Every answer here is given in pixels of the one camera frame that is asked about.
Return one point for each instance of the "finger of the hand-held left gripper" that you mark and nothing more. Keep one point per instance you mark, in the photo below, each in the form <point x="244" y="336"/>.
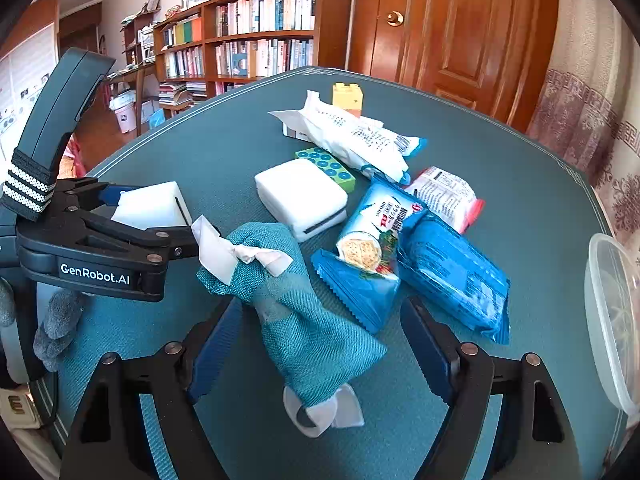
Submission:
<point x="112" y="194"/>
<point x="150" y="241"/>

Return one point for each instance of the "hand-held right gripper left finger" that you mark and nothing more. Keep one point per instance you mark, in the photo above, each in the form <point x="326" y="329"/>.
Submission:
<point x="215" y="345"/>

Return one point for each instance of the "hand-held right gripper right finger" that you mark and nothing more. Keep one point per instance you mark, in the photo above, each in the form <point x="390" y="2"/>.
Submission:
<point x="425" y="352"/>

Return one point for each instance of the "white sponge black stripe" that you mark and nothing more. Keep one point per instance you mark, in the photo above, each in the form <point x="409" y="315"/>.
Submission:
<point x="150" y="205"/>
<point x="300" y="190"/>

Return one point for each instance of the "plain blue plastic packet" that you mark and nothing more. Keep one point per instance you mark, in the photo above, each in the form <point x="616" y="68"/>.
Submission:
<point x="450" y="275"/>

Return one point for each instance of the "teal cloth pouch white ribbon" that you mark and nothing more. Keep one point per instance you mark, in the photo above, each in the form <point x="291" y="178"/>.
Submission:
<point x="310" y="330"/>

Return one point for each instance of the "blue cracker packet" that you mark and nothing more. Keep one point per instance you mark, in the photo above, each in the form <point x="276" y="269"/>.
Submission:
<point x="365" y="247"/>

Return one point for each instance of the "red and white packet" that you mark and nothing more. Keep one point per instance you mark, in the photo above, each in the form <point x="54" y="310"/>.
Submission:
<point x="445" y="195"/>

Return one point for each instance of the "white cardboard box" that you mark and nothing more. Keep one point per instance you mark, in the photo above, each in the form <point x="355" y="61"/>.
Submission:
<point x="295" y="133"/>

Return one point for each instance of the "clear plastic bowl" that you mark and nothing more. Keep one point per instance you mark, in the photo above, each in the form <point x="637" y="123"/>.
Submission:
<point x="607" y="310"/>

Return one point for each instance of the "green block blue dots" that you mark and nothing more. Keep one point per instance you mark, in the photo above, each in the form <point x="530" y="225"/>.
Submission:
<point x="336" y="171"/>

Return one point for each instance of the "white plastic packet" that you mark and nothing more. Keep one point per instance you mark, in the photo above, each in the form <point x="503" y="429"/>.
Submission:
<point x="350" y="140"/>

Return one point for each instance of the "yellow toy brick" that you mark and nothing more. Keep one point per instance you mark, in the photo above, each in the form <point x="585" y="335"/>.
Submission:
<point x="347" y="97"/>

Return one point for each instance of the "person's left hand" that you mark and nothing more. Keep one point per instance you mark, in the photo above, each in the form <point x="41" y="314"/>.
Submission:
<point x="57" y="325"/>

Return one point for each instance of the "white trash bin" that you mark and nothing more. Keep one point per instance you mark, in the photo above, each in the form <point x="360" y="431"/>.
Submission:
<point x="124" y="115"/>

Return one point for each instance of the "small wooden shelf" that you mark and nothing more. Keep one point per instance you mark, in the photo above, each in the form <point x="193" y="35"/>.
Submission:
<point x="137" y="45"/>

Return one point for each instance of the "white power strip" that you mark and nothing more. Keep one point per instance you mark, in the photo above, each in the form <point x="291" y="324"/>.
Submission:
<point x="15" y="405"/>

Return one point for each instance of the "wooden bookshelf with books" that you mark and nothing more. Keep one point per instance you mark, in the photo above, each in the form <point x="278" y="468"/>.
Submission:
<point x="260" y="40"/>

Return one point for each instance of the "white purple patterned curtain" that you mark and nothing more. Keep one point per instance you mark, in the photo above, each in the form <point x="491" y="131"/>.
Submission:
<point x="590" y="110"/>

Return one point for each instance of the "brown wooden door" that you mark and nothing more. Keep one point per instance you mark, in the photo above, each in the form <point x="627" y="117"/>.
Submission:
<point x="450" y="35"/>

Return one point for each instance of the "brass door knob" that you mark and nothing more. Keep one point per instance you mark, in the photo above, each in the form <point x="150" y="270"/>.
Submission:
<point x="395" y="18"/>

